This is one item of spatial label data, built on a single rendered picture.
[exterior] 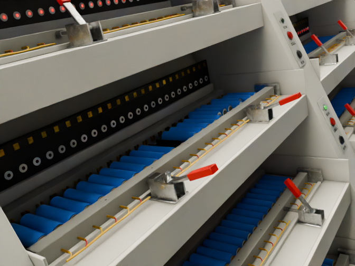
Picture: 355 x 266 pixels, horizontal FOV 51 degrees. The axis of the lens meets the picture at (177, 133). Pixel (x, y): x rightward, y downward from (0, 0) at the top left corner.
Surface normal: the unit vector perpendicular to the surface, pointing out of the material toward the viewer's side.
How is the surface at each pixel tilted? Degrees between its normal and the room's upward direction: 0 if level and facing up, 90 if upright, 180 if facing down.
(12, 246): 90
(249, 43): 90
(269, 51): 90
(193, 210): 111
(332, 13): 90
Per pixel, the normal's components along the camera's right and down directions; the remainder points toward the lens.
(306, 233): -0.19, -0.93
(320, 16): -0.57, 0.37
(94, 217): 0.80, 0.03
